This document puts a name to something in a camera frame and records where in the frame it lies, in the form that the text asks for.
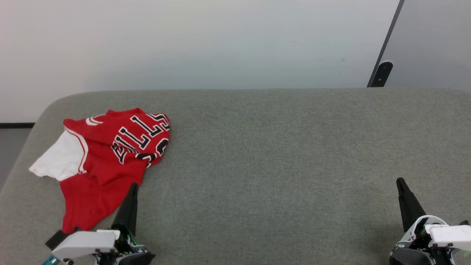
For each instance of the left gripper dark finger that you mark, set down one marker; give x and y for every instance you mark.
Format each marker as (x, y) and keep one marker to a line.
(127, 209)

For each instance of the white right camera bracket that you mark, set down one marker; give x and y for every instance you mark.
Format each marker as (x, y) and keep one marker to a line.
(450, 235)

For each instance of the black oval door hinge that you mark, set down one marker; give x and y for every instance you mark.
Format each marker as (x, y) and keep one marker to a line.
(382, 71)

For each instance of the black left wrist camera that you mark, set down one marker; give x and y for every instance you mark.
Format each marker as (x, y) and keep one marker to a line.
(57, 238)

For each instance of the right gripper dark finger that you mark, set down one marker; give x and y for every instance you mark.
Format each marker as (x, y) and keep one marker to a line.
(409, 206)

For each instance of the grey door panel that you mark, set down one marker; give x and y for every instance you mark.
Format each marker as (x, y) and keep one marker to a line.
(434, 44)

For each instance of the black baseboard strip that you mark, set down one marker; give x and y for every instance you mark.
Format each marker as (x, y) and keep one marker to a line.
(14, 125)

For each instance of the black door edge strip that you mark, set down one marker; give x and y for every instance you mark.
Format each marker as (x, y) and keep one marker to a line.
(390, 33)

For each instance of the red white basketball jersey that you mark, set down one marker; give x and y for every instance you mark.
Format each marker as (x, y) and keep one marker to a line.
(103, 173)

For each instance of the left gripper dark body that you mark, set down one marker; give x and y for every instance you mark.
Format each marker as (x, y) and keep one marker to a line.
(125, 255)

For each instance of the right gripper white dark body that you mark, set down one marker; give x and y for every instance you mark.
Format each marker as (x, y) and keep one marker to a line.
(408, 255)

